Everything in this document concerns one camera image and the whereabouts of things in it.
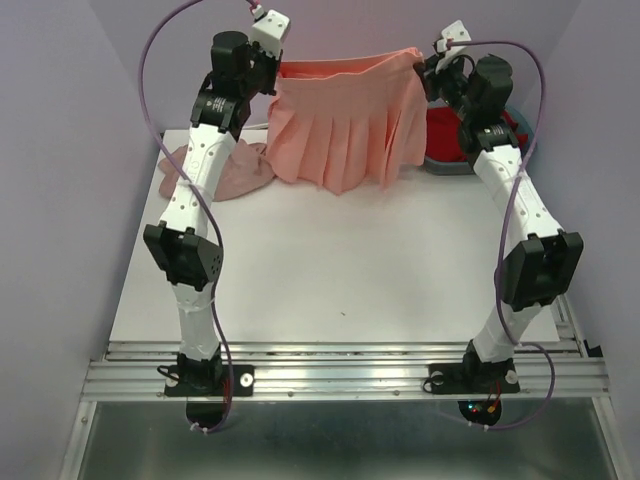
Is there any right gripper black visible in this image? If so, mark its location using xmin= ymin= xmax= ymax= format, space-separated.
xmin=419 ymin=51 xmax=479 ymax=121

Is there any salmon orange skirt pile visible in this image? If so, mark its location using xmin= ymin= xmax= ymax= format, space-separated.
xmin=266 ymin=47 xmax=428 ymax=195

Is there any dusty pink pleated skirt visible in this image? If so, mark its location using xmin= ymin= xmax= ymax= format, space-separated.
xmin=158 ymin=139 xmax=275 ymax=202

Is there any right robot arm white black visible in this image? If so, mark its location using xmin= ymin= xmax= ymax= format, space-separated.
xmin=421 ymin=54 xmax=584 ymax=395

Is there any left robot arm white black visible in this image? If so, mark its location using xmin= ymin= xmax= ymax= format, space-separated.
xmin=143 ymin=23 xmax=289 ymax=396

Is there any red garment in basket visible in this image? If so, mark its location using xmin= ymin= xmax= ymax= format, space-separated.
xmin=425 ymin=107 xmax=529 ymax=166

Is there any blue grey plastic basket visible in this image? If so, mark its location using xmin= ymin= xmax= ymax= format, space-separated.
xmin=423 ymin=107 xmax=533 ymax=176

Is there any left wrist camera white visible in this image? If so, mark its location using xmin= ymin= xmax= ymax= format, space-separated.
xmin=249 ymin=5 xmax=291 ymax=59

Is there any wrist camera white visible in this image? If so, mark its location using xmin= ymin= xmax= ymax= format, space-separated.
xmin=249 ymin=5 xmax=291 ymax=59
xmin=432 ymin=20 xmax=471 ymax=73

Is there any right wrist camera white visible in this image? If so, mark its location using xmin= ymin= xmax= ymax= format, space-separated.
xmin=432 ymin=20 xmax=471 ymax=73

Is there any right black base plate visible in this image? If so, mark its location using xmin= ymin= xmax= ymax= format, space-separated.
xmin=422 ymin=363 xmax=521 ymax=396

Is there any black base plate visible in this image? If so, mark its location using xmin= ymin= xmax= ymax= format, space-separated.
xmin=422 ymin=363 xmax=521 ymax=396
xmin=157 ymin=364 xmax=255 ymax=399

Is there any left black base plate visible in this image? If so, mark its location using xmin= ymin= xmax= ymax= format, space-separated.
xmin=157 ymin=364 xmax=255 ymax=399

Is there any aluminium rail frame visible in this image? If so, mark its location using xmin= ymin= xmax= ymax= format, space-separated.
xmin=59 ymin=184 xmax=621 ymax=480

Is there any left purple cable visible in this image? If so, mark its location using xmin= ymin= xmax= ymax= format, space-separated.
xmin=139 ymin=0 xmax=266 ymax=435

